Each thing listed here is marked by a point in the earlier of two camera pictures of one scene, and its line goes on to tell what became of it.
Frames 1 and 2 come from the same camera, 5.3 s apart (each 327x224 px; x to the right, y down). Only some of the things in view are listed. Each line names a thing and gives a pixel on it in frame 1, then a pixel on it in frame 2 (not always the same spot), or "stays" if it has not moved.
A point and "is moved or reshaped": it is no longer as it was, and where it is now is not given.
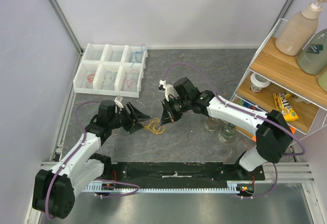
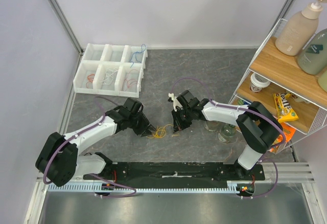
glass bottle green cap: (212, 124) stays
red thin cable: (127, 82) stays
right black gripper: (168, 111) to (179, 117)
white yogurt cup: (258, 82) stays
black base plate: (181, 172) stays
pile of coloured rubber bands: (155, 126) is moved or reshaped
